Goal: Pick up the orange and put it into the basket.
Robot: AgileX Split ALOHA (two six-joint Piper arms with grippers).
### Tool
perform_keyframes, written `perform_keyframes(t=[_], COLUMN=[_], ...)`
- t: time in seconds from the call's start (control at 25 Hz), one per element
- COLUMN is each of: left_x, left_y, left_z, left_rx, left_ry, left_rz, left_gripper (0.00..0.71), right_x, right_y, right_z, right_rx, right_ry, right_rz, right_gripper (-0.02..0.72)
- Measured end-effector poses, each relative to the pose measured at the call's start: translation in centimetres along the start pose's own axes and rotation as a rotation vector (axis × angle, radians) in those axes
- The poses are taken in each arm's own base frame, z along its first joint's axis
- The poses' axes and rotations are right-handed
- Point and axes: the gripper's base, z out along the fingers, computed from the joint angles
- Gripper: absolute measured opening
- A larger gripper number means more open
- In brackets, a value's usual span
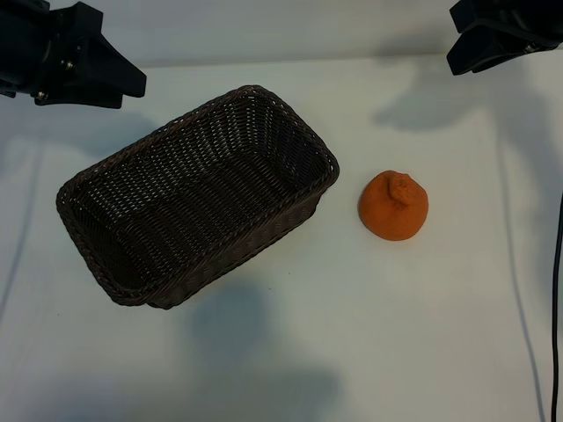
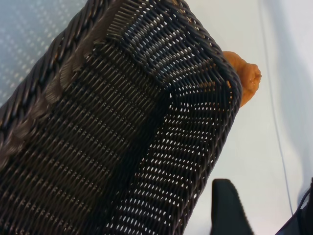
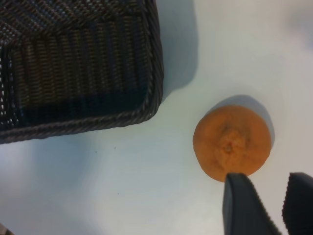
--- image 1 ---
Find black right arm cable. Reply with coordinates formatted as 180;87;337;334
549;188;563;422

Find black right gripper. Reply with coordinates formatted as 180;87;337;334
446;0;563;76

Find orange fruit with knob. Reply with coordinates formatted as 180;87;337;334
358;170;430;242

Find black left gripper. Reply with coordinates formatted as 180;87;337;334
0;0;147;108

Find dark brown wicker basket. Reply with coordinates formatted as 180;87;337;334
55;84;341;310

